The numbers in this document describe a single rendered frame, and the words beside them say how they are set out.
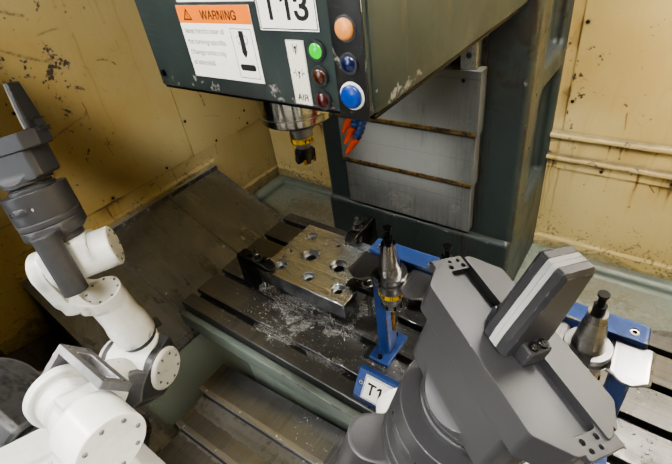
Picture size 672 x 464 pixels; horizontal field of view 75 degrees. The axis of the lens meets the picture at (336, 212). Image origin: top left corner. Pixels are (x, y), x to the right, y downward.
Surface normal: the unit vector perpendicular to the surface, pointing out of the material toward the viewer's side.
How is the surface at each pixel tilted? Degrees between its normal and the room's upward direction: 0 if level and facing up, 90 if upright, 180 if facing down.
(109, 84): 90
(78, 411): 3
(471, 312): 16
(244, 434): 8
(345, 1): 90
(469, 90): 90
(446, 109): 90
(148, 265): 26
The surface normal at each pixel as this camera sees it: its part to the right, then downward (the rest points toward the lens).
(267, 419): -0.22, -0.84
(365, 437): 0.15, -0.76
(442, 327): -0.92, 0.13
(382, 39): 0.81, 0.25
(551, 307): 0.36, 0.64
